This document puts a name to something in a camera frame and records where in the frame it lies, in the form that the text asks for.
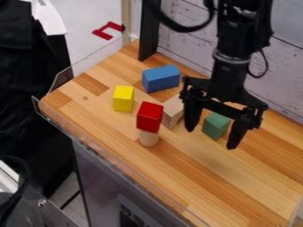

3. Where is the plain wooden cylinder block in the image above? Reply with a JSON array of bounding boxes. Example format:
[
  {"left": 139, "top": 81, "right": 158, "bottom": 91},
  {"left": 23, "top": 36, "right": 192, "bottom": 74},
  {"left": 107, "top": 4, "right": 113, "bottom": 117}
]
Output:
[{"left": 138, "top": 129, "right": 161, "bottom": 147}]

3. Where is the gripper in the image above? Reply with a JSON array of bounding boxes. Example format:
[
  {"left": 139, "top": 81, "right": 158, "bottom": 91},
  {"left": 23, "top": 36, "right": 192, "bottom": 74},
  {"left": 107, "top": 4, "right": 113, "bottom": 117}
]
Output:
[{"left": 178, "top": 54, "right": 270, "bottom": 151}]

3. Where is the green square block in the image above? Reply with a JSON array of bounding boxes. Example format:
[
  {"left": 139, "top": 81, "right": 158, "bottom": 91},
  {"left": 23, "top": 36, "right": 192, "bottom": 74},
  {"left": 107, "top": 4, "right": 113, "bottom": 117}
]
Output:
[{"left": 199, "top": 111, "right": 232, "bottom": 142}]

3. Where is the plain wooden square block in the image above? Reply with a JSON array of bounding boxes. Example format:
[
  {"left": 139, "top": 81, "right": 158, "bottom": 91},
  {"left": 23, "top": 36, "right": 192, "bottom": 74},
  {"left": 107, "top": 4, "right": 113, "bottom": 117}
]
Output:
[{"left": 159, "top": 94, "right": 186, "bottom": 129}]

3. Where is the yellow block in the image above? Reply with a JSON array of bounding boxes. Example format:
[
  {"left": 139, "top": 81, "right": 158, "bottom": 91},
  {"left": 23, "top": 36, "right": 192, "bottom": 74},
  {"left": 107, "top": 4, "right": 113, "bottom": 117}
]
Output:
[{"left": 111, "top": 84, "right": 136, "bottom": 114}]

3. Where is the black upright post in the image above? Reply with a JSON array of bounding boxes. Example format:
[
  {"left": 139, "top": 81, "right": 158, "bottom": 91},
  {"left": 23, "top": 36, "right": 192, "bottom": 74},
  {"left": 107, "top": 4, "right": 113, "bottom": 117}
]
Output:
[{"left": 136, "top": 0, "right": 163, "bottom": 62}]

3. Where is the blue block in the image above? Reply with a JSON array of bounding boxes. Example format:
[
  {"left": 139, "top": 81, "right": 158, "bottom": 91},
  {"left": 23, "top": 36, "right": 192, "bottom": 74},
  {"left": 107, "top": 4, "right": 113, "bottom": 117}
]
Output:
[{"left": 140, "top": 64, "right": 183, "bottom": 94}]

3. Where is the red block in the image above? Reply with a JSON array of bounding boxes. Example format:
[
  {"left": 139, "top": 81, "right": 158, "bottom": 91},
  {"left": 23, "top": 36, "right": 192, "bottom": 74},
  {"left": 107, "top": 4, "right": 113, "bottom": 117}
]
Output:
[{"left": 135, "top": 100, "right": 167, "bottom": 134}]

